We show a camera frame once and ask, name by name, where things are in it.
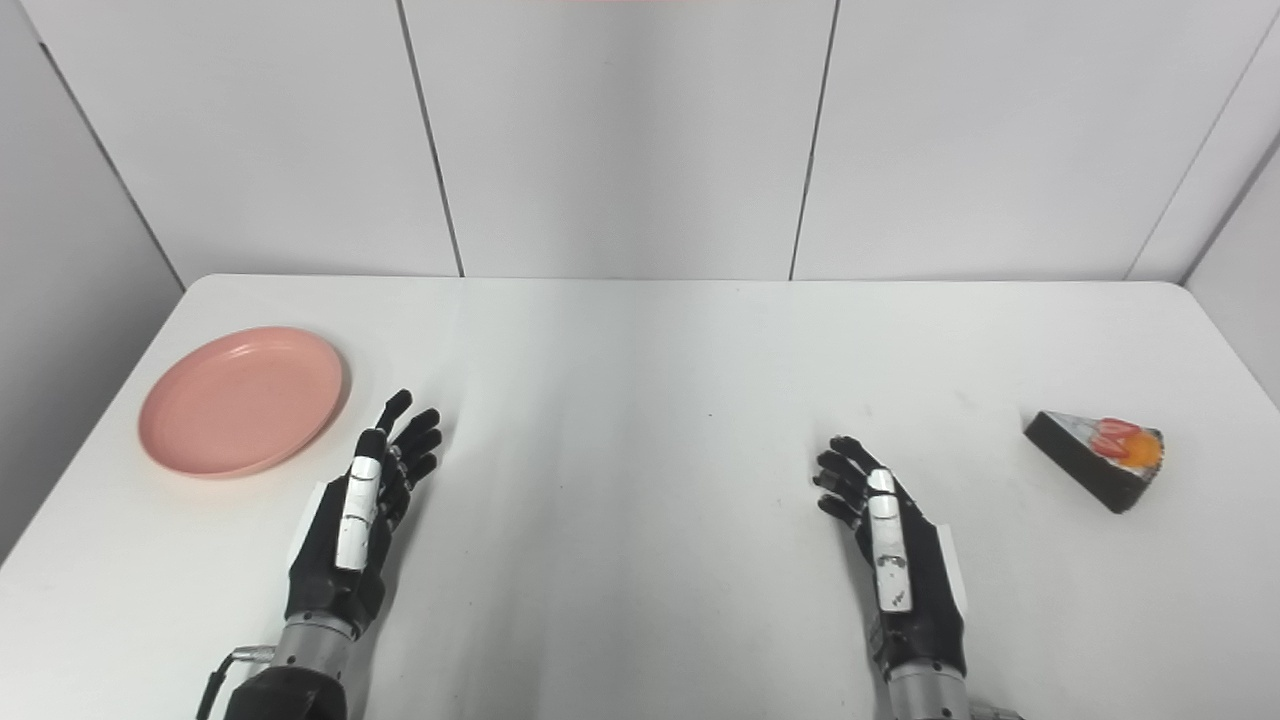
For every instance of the chocolate cake slice with fruit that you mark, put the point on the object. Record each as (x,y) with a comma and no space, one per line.
(1085,460)

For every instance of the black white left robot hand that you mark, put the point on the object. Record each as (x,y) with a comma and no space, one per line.
(340,580)

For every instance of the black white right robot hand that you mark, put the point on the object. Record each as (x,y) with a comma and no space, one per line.
(925,600)

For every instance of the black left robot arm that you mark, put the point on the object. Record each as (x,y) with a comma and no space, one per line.
(300,670)

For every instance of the pink round plate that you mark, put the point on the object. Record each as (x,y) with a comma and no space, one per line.
(240,402)

